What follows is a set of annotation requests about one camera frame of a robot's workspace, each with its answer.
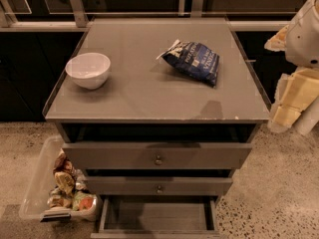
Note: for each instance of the metal railing frame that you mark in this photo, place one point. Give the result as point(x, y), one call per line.
point(80, 15)

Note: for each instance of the silver snack package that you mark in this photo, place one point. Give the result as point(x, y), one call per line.
point(58, 198)

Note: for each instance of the grey drawer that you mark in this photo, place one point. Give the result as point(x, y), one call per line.
point(157, 155)
point(211, 186)
point(158, 217)

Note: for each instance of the clear plastic storage bin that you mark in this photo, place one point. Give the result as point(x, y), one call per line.
point(34, 205)

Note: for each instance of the white ceramic bowl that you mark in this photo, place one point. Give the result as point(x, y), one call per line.
point(89, 70)

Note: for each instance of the bottom grey drawer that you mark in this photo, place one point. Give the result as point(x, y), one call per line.
point(158, 217)

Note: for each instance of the top grey drawer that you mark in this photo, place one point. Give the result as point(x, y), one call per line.
point(157, 155)

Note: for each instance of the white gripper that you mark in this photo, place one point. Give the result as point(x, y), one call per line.
point(303, 44)

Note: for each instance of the grey drawer cabinet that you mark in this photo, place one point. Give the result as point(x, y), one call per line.
point(146, 100)

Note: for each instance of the brown snack package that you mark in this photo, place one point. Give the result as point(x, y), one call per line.
point(64, 173)

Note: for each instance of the middle grey drawer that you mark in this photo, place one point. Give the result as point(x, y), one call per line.
point(211, 186)

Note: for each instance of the green orange snack package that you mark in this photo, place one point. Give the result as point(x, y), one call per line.
point(82, 201)

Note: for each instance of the blue chip bag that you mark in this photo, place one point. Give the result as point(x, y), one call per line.
point(193, 59)

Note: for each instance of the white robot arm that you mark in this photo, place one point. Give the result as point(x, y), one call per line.
point(310, 117)

